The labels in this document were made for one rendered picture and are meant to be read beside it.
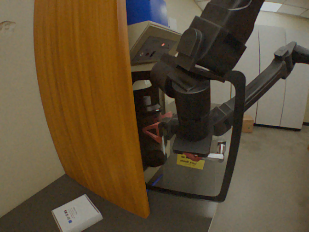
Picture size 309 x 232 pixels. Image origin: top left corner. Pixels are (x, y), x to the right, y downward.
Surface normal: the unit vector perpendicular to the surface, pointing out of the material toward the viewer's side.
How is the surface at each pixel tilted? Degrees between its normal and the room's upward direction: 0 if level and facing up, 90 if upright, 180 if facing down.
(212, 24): 73
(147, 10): 90
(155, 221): 0
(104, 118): 90
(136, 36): 90
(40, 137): 90
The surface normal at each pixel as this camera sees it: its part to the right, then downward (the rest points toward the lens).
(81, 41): -0.48, 0.33
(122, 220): -0.07, -0.94
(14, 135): 0.87, 0.10
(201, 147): -0.22, -0.72
